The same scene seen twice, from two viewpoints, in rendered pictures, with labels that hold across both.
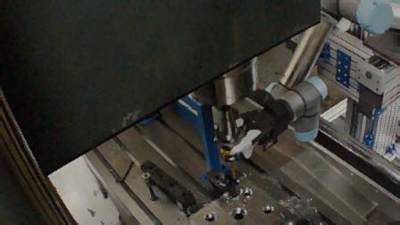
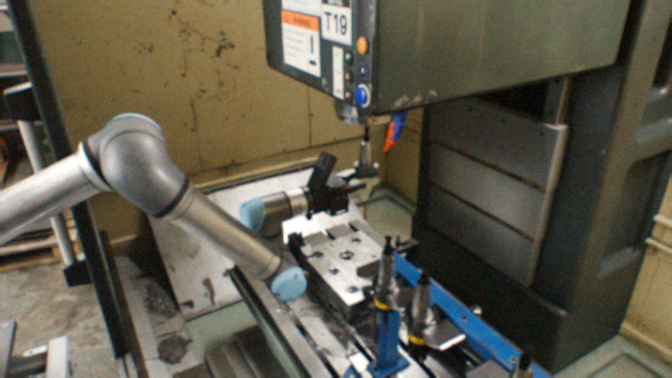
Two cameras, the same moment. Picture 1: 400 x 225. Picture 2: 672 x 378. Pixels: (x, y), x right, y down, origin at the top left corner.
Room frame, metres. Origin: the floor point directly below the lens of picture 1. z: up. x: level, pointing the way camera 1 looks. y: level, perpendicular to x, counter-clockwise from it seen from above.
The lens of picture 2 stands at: (1.88, -0.13, 1.83)
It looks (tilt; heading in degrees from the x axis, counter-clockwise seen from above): 27 degrees down; 180
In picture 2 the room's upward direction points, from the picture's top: 1 degrees counter-clockwise
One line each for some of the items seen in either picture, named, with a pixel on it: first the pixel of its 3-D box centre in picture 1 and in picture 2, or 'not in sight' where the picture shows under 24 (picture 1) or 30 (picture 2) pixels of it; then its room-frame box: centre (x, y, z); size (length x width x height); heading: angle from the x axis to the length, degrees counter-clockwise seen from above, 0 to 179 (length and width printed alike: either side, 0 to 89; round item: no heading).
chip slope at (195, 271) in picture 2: not in sight; (276, 236); (0.19, -0.40, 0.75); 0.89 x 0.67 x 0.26; 120
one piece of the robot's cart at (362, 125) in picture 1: (361, 81); not in sight; (1.53, -0.82, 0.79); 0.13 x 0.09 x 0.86; 25
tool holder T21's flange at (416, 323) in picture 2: not in sight; (421, 316); (1.19, 0.02, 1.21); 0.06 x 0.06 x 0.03
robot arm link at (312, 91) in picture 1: (307, 95); (265, 212); (0.90, -0.31, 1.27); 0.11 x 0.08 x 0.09; 120
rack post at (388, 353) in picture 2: (210, 144); (389, 320); (1.02, -0.01, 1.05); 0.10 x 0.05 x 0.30; 120
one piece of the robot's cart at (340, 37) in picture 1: (360, 58); not in sight; (1.52, -0.80, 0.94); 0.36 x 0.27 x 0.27; 25
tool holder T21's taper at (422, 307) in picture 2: not in sight; (423, 297); (1.19, 0.02, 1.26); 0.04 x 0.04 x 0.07
